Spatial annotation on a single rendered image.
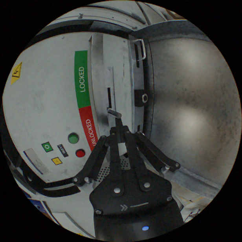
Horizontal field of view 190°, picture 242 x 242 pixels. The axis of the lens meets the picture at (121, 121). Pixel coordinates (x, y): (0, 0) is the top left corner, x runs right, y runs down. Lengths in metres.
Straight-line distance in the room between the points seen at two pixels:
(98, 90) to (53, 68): 0.14
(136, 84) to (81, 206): 0.60
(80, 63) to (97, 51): 0.05
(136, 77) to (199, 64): 0.23
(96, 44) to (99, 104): 0.15
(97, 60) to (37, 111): 0.19
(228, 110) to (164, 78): 0.26
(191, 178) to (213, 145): 0.18
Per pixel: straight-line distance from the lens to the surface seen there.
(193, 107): 0.27
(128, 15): 0.42
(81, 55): 0.23
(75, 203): 0.48
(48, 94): 0.21
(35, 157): 0.32
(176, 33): 0.35
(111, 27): 0.30
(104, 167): 0.27
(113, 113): 0.20
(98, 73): 0.18
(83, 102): 0.21
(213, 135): 0.31
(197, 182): 0.44
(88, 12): 0.33
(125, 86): 0.26
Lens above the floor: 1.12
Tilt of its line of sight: 31 degrees down
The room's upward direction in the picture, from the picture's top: 109 degrees counter-clockwise
